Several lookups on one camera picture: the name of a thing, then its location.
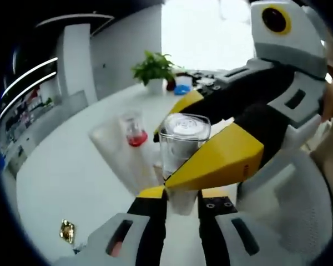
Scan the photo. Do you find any white skincare tube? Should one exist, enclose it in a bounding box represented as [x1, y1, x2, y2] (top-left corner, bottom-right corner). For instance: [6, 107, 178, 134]
[88, 121, 167, 195]

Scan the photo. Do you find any gold foil candy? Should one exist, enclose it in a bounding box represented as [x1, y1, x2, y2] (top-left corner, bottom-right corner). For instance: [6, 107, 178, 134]
[60, 218, 76, 244]

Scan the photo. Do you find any white pillar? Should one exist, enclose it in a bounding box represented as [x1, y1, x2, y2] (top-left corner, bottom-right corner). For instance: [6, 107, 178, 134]
[62, 23, 98, 106]

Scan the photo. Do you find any white pump bottle red collar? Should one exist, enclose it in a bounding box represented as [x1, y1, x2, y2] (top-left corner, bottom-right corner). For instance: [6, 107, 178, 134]
[119, 109, 156, 167]

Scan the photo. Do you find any background shelving counter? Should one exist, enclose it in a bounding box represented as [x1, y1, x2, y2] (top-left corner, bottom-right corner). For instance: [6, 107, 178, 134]
[0, 88, 62, 145]

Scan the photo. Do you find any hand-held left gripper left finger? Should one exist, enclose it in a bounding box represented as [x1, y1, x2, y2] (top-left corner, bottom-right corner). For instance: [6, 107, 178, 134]
[55, 185, 169, 266]

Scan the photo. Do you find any thin ceiling light strip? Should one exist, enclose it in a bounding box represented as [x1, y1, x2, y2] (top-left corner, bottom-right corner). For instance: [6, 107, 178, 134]
[0, 71, 58, 120]
[1, 57, 58, 99]

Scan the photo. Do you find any blue packet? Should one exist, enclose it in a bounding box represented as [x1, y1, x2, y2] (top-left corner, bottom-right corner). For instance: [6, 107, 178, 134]
[174, 84, 190, 96]

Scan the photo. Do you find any potted green plant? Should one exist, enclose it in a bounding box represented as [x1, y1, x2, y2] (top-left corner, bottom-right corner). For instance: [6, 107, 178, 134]
[130, 50, 175, 94]

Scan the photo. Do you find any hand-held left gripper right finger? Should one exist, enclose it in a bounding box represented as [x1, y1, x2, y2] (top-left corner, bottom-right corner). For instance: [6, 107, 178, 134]
[196, 190, 294, 266]

